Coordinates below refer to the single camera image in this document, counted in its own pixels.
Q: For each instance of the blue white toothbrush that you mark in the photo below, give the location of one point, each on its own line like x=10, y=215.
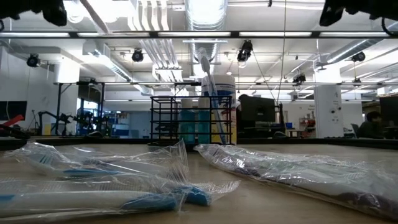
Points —
x=206, y=65
x=93, y=199
x=199, y=196

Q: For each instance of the white orange toothbrush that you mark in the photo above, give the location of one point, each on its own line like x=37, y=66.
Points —
x=130, y=158

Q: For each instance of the teal mouthwash bottle white cap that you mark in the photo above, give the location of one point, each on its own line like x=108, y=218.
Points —
x=204, y=124
x=187, y=124

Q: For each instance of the grey blue toothbrush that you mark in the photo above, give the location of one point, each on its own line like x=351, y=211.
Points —
x=140, y=165

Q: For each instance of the purple white toothbrush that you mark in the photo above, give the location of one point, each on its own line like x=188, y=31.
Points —
x=367, y=202

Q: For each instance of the black ceiling spotlight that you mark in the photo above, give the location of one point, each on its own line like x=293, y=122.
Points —
x=359, y=56
x=245, y=51
x=32, y=60
x=298, y=79
x=137, y=55

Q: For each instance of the black metal rack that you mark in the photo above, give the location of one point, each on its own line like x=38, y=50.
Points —
x=58, y=109

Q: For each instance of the white pillar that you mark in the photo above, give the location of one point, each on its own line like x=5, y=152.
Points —
x=328, y=112

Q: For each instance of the black desk monitor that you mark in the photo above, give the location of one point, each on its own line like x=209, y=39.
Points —
x=388, y=109
x=258, y=109

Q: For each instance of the red shelf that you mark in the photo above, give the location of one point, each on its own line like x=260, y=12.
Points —
x=308, y=124

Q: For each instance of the person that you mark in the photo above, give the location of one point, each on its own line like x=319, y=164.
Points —
x=370, y=129

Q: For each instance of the white-lidded wipes canister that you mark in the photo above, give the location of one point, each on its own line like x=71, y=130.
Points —
x=225, y=85

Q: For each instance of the black horizontal crossbar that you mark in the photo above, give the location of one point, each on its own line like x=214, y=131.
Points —
x=186, y=34

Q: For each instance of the black wall screen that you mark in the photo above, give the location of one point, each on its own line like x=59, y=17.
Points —
x=14, y=110

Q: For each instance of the silver ventilation duct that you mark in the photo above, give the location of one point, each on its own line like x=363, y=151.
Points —
x=206, y=12

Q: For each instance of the black aluminium table frame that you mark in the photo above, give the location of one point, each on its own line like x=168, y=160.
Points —
x=280, y=141

